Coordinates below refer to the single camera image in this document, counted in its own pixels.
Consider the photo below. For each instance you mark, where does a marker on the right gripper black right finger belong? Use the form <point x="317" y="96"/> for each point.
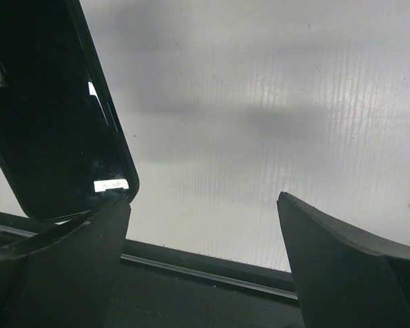
<point x="344" y="276"/>

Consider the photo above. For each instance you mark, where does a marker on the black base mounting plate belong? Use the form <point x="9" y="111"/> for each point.
<point x="166" y="288"/>

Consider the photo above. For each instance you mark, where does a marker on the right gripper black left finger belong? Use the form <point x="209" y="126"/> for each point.
<point x="64" y="277"/>

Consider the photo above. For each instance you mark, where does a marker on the black smartphone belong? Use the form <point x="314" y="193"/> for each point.
<point x="62" y="147"/>

